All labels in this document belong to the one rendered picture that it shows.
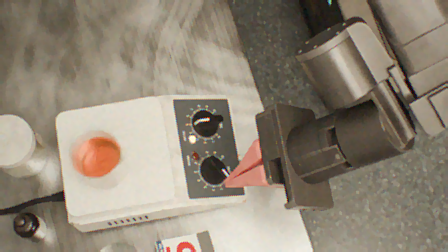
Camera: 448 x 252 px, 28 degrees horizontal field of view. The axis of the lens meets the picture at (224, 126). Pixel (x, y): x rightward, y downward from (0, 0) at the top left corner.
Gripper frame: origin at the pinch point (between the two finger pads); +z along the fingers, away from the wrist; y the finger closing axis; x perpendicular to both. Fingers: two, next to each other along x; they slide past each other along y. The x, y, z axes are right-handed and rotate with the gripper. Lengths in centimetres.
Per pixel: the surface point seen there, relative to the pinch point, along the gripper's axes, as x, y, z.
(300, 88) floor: 80, -37, 42
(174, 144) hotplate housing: 1.6, -6.9, 8.8
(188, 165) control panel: 2.7, -4.4, 8.3
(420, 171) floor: 93, -15, 26
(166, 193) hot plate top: -0.9, -1.2, 8.8
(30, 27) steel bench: -3.5, -26.9, 24.9
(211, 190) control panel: 5.0, -1.4, 7.5
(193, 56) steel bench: 9.0, -19.4, 10.1
